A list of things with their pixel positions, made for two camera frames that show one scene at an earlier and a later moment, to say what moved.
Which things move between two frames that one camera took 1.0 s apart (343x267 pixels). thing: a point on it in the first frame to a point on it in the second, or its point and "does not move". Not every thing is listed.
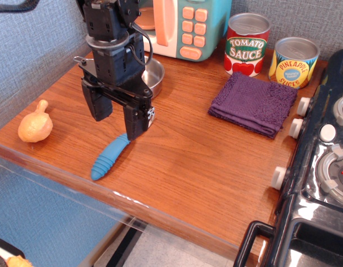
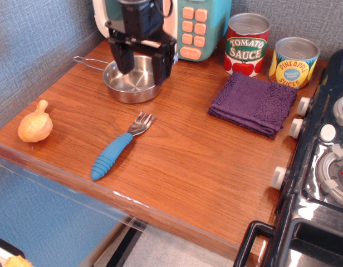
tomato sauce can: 245,43 does not move
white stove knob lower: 278,178 does not move
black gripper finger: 101,106 to 125,56
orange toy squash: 35,125 does not move
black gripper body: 117,68 to 142,25
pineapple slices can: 294,61 does not move
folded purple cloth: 261,106 does not move
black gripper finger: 138,119 to 163,62
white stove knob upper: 303,105 does not move
